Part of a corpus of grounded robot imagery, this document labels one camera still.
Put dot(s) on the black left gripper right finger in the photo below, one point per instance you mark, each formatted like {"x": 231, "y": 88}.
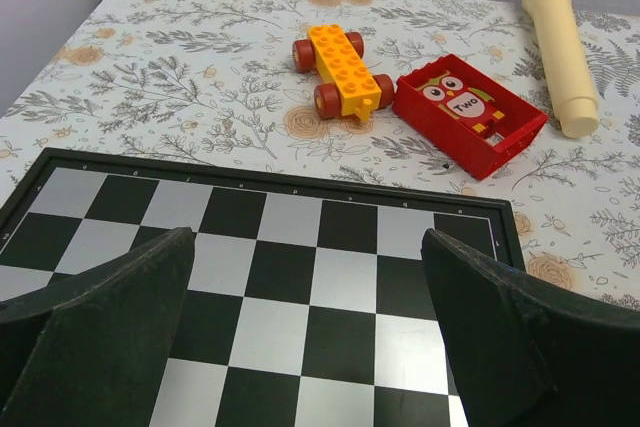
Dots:
{"x": 525, "y": 352}

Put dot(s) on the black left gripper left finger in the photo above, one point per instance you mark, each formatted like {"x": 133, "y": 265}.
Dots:
{"x": 91, "y": 349}

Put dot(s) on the black silver chessboard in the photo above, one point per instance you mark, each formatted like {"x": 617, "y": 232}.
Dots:
{"x": 307, "y": 304}

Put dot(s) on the red owl toy block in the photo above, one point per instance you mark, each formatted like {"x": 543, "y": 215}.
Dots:
{"x": 472, "y": 119}

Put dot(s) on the yellow toy brick car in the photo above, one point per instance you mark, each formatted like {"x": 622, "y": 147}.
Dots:
{"x": 348, "y": 89}

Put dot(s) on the cream toy microphone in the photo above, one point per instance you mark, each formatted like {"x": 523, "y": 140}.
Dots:
{"x": 571, "y": 88}

